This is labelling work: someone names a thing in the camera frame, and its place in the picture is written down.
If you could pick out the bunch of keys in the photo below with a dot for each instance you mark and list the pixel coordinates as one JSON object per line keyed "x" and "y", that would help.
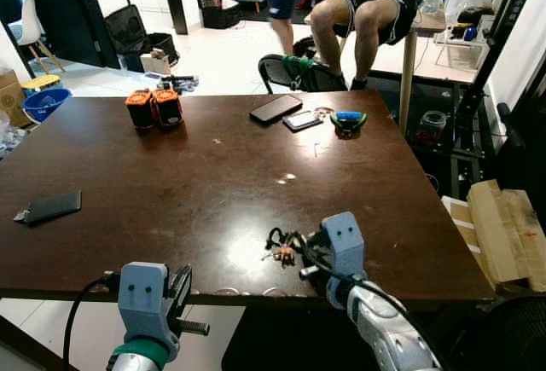
{"x": 281, "y": 256}

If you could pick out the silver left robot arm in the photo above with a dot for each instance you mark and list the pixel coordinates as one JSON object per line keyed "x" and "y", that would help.
{"x": 132, "y": 360}

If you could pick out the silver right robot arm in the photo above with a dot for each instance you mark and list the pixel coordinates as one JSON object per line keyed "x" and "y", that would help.
{"x": 388, "y": 337}

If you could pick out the dark brown wooden table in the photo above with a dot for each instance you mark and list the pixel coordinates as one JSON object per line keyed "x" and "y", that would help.
{"x": 205, "y": 183}

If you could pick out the small phone with white screen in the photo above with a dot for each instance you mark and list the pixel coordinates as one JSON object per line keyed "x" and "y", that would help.
{"x": 302, "y": 120}

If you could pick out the blue green round gadget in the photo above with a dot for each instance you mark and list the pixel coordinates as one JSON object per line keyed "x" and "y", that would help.
{"x": 348, "y": 121}

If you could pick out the large black smartphone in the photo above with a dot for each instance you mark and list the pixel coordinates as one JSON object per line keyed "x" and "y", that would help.
{"x": 275, "y": 108}

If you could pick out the black fan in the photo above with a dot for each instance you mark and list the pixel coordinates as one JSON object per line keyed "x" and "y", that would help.
{"x": 512, "y": 337}

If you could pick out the black green folded chair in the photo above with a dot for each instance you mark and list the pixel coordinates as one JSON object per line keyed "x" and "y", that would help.
{"x": 299, "y": 74}

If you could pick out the glass jar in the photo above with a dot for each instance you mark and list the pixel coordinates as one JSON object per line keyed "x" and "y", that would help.
{"x": 432, "y": 125}

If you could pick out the orange black battery pack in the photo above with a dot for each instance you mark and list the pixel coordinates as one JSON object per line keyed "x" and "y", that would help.
{"x": 168, "y": 107}
{"x": 140, "y": 109}

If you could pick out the light wooden boards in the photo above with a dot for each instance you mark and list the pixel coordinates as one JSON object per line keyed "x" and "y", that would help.
{"x": 499, "y": 230}

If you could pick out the light wooden side table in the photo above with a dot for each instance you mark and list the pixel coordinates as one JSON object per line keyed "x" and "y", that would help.
{"x": 408, "y": 64}

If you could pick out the blue plastic basin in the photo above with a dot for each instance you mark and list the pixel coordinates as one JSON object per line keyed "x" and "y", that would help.
{"x": 47, "y": 103}

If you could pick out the seated person in black shorts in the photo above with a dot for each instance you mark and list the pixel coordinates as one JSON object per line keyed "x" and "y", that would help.
{"x": 375, "y": 13}

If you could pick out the yellow lid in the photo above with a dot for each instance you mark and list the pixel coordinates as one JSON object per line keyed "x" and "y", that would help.
{"x": 40, "y": 82}

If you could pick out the cardboard box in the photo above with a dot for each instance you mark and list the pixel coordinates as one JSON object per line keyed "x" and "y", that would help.
{"x": 10, "y": 98}

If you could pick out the black crate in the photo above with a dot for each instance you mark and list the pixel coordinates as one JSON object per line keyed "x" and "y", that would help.
{"x": 213, "y": 0}

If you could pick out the black bag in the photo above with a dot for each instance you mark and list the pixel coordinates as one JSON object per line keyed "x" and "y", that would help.
{"x": 126, "y": 30}

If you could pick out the black slanted stand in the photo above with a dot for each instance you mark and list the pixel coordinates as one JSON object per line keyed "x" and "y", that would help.
{"x": 503, "y": 30}

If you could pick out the white chair with wooden legs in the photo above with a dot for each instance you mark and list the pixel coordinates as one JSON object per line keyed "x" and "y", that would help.
{"x": 31, "y": 26}

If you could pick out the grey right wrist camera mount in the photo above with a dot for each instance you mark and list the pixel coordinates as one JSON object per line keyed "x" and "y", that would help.
{"x": 345, "y": 243}

